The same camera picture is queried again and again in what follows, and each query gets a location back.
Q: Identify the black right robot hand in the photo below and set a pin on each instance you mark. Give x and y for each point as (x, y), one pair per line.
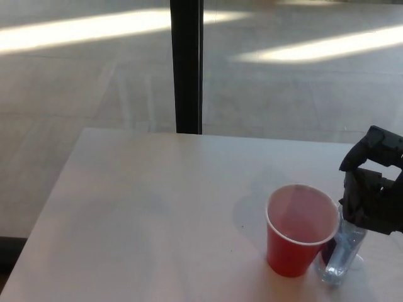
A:
(374, 201)

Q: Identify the clear soap pump bottle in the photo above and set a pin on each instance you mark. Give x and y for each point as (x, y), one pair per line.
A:
(343, 248)

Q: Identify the red plastic cup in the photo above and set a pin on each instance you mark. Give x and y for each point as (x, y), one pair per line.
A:
(286, 251)

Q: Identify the black window frame post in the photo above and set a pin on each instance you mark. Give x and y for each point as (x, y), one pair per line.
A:
(187, 63)

